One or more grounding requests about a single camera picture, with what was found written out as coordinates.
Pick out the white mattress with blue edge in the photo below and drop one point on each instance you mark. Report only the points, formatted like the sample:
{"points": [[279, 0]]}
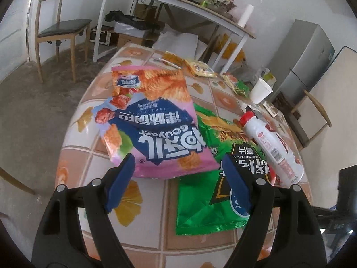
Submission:
{"points": [[340, 89]]}

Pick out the pink snack bag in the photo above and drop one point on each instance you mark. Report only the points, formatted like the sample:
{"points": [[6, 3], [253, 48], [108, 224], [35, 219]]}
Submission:
{"points": [[156, 111]]}

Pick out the yellow plastic bag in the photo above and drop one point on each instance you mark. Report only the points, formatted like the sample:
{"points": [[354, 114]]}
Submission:
{"points": [[230, 47]]}

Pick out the ginkgo patterned tablecloth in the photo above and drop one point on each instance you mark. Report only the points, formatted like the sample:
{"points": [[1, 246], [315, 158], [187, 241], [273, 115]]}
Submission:
{"points": [[92, 167]]}

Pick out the small white oven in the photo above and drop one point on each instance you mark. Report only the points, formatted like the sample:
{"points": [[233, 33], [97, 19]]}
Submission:
{"points": [[103, 36]]}

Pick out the yellow noodle packet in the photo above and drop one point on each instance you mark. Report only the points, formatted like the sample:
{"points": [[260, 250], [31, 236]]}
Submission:
{"points": [[200, 68]]}

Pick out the grey plastic bag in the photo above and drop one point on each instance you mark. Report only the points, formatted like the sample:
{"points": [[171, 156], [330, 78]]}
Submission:
{"points": [[246, 74]]}

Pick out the grey refrigerator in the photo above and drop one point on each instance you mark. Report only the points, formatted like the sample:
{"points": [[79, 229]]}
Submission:
{"points": [[306, 53]]}

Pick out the wooden chair with dark seat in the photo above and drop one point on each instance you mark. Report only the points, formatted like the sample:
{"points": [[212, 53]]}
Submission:
{"points": [[61, 29], [315, 117]]}

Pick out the green snack bag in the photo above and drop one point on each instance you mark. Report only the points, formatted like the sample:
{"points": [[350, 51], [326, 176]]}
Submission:
{"points": [[200, 201]]}

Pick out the white plastic bottle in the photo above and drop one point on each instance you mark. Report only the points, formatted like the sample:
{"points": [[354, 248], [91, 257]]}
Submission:
{"points": [[273, 148]]}

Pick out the small carton box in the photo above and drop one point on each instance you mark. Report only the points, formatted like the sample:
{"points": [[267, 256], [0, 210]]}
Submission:
{"points": [[271, 109]]}

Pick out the white paper cup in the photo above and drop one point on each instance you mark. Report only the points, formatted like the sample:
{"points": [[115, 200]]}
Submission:
{"points": [[260, 90]]}

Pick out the orange snack packet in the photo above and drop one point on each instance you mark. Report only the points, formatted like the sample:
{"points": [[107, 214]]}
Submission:
{"points": [[173, 58]]}

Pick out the dark wooden stool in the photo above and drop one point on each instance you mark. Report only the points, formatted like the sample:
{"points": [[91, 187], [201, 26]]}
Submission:
{"points": [[284, 103]]}

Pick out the cardboard box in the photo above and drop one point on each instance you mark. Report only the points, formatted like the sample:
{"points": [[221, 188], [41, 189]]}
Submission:
{"points": [[143, 11], [131, 40]]}

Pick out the white frame desk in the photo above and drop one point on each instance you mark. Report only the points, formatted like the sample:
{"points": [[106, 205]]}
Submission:
{"points": [[173, 1]]}

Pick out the black bag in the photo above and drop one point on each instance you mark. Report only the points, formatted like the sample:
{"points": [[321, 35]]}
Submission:
{"points": [[131, 21]]}

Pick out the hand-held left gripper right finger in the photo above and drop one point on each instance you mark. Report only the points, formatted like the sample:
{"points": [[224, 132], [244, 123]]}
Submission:
{"points": [[237, 184]]}

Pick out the white paper roll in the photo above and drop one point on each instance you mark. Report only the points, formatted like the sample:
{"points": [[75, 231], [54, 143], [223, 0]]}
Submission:
{"points": [[245, 16]]}

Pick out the small green packets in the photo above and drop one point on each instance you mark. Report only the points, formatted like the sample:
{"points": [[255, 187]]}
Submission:
{"points": [[242, 89]]}

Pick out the white green paper bag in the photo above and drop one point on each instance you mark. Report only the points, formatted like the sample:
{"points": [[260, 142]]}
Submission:
{"points": [[267, 75]]}

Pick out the white door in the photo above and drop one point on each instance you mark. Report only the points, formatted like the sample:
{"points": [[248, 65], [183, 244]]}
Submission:
{"points": [[12, 44]]}

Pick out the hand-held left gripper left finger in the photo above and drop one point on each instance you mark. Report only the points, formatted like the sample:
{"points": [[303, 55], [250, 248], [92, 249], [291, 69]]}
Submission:
{"points": [[120, 181]]}

